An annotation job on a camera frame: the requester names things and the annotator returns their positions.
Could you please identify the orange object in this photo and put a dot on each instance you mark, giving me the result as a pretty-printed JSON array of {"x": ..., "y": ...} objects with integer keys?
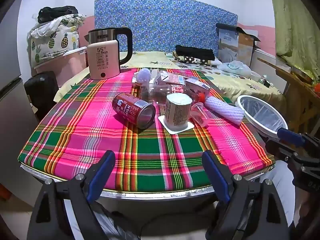
[{"x": 317, "y": 88}]

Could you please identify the black folded clothes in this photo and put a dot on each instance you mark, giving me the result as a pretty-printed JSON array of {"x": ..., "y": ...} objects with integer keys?
[{"x": 195, "y": 51}]

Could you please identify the white fluffy ball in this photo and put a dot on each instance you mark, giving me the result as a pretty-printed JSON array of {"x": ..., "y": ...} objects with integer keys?
[{"x": 144, "y": 75}]

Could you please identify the steel electric kettle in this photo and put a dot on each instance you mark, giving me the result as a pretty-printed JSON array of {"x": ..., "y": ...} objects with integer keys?
[{"x": 100, "y": 36}]

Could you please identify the open cardboard box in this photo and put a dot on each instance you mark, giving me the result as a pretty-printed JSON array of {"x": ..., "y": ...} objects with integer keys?
[{"x": 245, "y": 47}]

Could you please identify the brown polka dot cloth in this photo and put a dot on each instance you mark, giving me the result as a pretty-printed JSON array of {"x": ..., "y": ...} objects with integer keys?
[{"x": 192, "y": 60}]

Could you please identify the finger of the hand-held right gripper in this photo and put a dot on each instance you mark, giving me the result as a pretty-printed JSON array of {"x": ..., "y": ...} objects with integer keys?
[
  {"x": 290, "y": 136},
  {"x": 280, "y": 148}
]

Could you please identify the tan printed yogurt cup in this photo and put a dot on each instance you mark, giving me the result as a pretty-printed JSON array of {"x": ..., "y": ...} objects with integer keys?
[{"x": 176, "y": 112}]

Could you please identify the pink green plaid tablecloth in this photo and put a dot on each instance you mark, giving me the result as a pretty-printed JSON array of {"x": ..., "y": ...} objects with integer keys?
[{"x": 75, "y": 135}]

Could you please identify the red drink can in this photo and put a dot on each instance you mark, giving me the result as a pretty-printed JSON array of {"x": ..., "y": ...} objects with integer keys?
[{"x": 127, "y": 107}]

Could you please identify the white cabinet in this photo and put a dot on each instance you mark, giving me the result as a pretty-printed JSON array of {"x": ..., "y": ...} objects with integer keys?
[{"x": 267, "y": 60}]

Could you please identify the metal basin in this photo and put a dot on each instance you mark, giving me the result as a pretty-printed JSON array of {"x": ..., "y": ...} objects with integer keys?
[{"x": 302, "y": 72}]

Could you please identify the green curtain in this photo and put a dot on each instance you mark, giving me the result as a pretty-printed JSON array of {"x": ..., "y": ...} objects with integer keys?
[{"x": 295, "y": 30}]

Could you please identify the clear pink plastic cup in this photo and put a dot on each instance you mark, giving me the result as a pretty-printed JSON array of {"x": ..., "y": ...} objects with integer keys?
[{"x": 200, "y": 115}]

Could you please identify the clear plastic bottle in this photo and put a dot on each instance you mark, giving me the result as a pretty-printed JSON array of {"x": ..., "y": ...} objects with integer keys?
[{"x": 160, "y": 92}]

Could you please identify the white green printed plastic bag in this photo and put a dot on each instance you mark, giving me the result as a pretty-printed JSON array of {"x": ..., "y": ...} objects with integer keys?
[{"x": 235, "y": 67}]

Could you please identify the person's light grey pants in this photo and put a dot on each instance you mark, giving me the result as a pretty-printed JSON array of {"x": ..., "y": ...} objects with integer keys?
[{"x": 282, "y": 192}]

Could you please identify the black suitcase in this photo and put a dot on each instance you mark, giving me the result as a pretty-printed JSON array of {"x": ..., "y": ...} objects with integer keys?
[{"x": 41, "y": 92}]

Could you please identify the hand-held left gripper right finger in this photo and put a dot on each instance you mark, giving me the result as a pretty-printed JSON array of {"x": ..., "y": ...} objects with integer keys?
[{"x": 215, "y": 177}]

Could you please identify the small dark bottle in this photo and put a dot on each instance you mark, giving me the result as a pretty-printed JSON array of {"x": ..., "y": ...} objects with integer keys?
[{"x": 265, "y": 80}]

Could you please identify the black bag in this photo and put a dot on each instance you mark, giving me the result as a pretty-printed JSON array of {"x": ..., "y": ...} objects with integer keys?
[{"x": 57, "y": 12}]

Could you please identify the white round trash bin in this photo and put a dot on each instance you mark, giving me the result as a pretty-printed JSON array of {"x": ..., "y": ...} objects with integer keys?
[{"x": 240, "y": 106}]

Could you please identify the wooden folding table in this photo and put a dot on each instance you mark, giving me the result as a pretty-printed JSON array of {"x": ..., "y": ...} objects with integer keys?
[{"x": 297, "y": 90}]

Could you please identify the pink storage box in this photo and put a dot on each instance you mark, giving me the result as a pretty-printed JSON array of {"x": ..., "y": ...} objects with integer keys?
[{"x": 72, "y": 65}]

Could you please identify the white foam net sleeve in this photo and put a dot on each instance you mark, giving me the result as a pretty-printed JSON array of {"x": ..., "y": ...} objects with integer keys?
[{"x": 225, "y": 110}]

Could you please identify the blue floral headboard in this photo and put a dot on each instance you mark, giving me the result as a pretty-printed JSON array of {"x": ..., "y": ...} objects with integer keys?
[{"x": 162, "y": 22}]

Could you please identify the pineapple print bedding bag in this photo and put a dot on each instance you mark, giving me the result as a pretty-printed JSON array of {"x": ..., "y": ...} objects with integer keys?
[{"x": 57, "y": 40}]

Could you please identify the grey refrigerator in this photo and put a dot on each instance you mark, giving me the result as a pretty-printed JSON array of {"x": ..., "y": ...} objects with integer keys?
[{"x": 12, "y": 105}]

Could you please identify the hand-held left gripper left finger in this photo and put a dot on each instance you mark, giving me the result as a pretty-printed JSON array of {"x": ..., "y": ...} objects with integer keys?
[{"x": 100, "y": 177}]

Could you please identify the clear bin liner bag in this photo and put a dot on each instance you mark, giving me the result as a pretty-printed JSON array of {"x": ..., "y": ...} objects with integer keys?
[{"x": 265, "y": 115}]

